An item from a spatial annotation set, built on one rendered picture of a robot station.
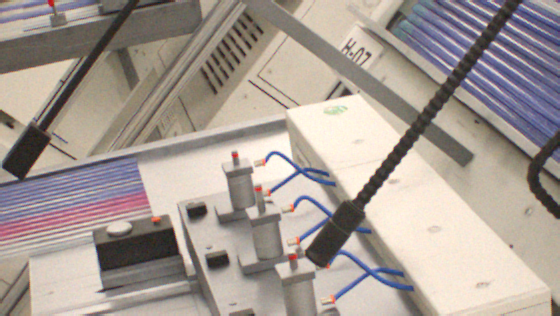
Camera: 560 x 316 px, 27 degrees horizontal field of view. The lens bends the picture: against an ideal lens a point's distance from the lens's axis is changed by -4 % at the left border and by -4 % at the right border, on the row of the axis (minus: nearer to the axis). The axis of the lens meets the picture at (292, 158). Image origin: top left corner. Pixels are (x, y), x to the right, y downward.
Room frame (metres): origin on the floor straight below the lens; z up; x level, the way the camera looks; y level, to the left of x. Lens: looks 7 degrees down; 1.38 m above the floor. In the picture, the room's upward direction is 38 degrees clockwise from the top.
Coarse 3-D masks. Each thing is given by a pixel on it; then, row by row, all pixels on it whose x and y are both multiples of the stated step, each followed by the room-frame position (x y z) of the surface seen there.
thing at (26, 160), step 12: (24, 132) 0.92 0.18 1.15; (36, 132) 0.92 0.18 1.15; (48, 132) 0.94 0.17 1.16; (24, 144) 0.92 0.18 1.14; (36, 144) 0.92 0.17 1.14; (12, 156) 0.92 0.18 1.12; (24, 156) 0.92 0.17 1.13; (36, 156) 0.93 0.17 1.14; (12, 168) 0.92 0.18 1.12; (24, 168) 0.93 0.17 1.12
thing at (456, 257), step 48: (336, 144) 1.11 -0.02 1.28; (384, 144) 1.09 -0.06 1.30; (336, 192) 1.04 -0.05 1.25; (384, 192) 0.99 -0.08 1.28; (432, 192) 0.97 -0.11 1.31; (384, 240) 0.90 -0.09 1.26; (432, 240) 0.89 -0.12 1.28; (480, 240) 0.87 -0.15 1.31; (432, 288) 0.81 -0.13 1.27; (480, 288) 0.80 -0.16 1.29; (528, 288) 0.79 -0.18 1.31
